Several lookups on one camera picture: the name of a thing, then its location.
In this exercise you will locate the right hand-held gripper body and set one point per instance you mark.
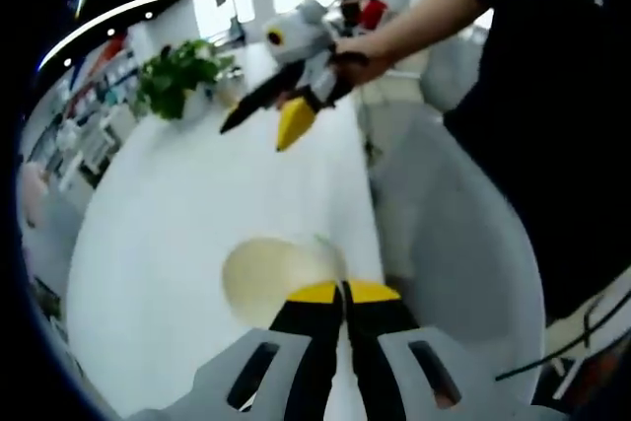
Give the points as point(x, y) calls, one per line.
point(301, 31)

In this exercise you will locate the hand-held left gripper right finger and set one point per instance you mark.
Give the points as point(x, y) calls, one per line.
point(394, 371)

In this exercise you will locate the person's right hand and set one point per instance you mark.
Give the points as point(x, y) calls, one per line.
point(365, 63)

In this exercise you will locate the potted green plant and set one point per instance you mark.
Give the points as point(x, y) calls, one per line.
point(172, 81)

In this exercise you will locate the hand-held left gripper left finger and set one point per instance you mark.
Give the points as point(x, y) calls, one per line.
point(276, 381)

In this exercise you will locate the curved ceiling light strip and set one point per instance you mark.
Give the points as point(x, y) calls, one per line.
point(108, 17)

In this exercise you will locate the small beige container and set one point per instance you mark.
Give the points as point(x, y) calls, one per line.
point(228, 93)

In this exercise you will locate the grey chair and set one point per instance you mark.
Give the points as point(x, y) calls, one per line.
point(453, 253)

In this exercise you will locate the person's dark shirt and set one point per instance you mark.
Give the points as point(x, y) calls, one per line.
point(557, 145)

